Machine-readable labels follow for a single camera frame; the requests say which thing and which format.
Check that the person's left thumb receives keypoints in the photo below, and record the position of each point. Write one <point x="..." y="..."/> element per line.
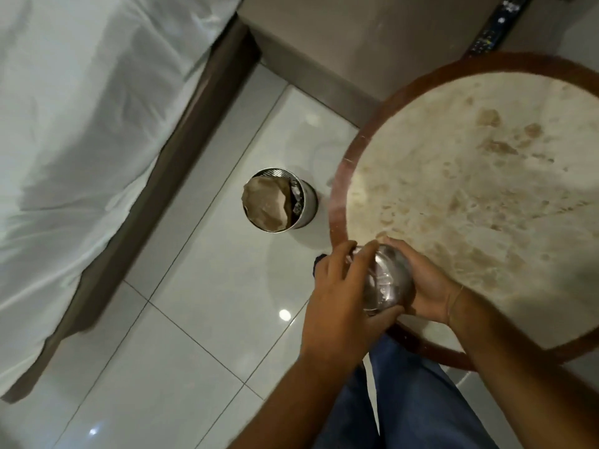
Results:
<point x="386" y="317"/>

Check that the steel waste bin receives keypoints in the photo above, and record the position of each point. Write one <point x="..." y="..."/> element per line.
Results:
<point x="306" y="205"/>

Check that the crumpled brown paper bag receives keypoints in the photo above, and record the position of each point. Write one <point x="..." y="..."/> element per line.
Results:
<point x="266" y="203"/>

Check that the steel bowl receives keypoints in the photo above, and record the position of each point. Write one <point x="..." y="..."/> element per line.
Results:
<point x="386" y="280"/>

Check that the black remote control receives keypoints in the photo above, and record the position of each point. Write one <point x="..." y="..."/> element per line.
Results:
<point x="498" y="23"/>

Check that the person's left forearm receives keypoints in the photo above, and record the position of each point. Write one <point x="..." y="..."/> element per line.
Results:
<point x="299" y="402"/>

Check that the black shoe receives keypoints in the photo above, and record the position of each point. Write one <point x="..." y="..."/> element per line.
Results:
<point x="320" y="265"/>

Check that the brown wooden bed frame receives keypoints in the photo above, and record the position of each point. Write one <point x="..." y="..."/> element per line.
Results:
<point x="154" y="182"/>

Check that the round marble wood-rimmed table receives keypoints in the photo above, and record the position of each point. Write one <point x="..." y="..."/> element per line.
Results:
<point x="491" y="182"/>

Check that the crumpled silver wrapper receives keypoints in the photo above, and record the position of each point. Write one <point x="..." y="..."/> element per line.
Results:
<point x="296" y="196"/>

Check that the person's right thumb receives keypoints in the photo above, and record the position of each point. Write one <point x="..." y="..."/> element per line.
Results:
<point x="395" y="247"/>

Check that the person's left middle finger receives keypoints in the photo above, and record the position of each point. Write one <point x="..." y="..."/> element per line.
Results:
<point x="340" y="258"/>

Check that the blue jeans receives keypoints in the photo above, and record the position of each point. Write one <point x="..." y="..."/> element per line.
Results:
<point x="421" y="402"/>

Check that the grey upholstered bench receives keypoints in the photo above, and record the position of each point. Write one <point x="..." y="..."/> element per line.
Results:
<point x="374" y="37"/>

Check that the person's right hand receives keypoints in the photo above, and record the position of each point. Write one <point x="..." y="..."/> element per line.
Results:
<point x="430" y="294"/>

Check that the white bed sheet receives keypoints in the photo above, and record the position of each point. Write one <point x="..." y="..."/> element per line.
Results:
<point x="79" y="135"/>

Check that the person's left hand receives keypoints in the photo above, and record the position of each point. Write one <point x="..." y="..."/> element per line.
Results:
<point x="334" y="317"/>

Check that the person's right forearm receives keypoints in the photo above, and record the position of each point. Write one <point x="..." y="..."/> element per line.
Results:
<point x="519" y="374"/>

